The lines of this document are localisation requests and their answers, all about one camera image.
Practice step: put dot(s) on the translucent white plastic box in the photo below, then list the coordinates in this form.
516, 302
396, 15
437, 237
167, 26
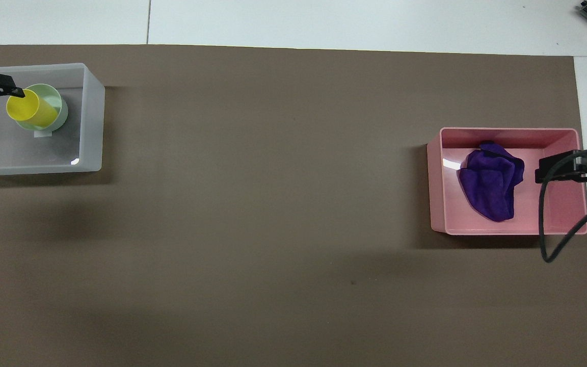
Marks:
89, 127

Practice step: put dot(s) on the pink plastic box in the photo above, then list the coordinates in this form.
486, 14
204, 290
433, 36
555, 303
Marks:
438, 204

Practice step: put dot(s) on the yellow plastic cup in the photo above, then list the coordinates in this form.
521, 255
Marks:
26, 109

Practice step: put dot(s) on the light green plastic cup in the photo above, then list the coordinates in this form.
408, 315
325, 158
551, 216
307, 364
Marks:
60, 109

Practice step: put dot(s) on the purple cloth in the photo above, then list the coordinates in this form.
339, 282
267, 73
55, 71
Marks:
489, 183

